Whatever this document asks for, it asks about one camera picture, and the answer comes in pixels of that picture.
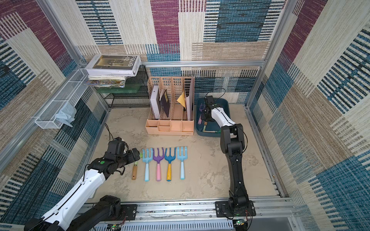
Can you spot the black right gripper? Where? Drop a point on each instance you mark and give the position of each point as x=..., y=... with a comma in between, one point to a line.
x=206, y=116

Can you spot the light blue claw rake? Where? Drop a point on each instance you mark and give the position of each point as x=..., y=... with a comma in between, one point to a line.
x=147, y=158

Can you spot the purple shovel pink handle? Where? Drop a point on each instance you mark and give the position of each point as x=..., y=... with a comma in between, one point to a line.
x=201, y=108

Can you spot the white book in organizer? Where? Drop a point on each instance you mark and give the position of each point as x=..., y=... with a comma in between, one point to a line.
x=155, y=102

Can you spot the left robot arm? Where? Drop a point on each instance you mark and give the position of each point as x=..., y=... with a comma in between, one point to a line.
x=63, y=216

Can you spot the white wire wall basket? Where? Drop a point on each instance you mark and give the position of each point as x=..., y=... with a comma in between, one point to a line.
x=69, y=93

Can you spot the dark thin book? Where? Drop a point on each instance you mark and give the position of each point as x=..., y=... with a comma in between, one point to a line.
x=165, y=103

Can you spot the green trowel wooden handle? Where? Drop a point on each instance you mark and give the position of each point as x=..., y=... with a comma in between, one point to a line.
x=204, y=126

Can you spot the green rake wooden handle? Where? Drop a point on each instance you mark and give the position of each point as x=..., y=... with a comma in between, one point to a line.
x=134, y=173

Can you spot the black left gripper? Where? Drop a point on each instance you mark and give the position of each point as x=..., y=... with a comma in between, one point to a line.
x=131, y=158

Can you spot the blue rake yellow handle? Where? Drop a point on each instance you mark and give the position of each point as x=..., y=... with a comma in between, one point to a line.
x=169, y=157

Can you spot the white crumpled cloth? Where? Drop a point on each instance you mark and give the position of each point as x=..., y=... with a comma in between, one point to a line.
x=67, y=114

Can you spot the pink plastic desk organizer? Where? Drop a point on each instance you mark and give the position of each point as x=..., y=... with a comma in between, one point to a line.
x=176, y=123

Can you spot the black mesh wire shelf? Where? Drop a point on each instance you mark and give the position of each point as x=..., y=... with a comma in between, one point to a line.
x=133, y=95

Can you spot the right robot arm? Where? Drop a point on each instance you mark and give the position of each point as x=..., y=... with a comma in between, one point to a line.
x=233, y=145

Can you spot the light blue fork rake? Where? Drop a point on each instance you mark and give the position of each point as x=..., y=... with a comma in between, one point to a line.
x=182, y=155

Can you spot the purple rake pink handle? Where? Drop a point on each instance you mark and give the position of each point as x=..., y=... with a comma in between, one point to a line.
x=158, y=157

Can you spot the dark teal storage box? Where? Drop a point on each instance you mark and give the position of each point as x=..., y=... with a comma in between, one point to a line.
x=212, y=128

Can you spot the stack of books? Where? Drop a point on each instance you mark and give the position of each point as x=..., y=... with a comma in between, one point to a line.
x=111, y=71

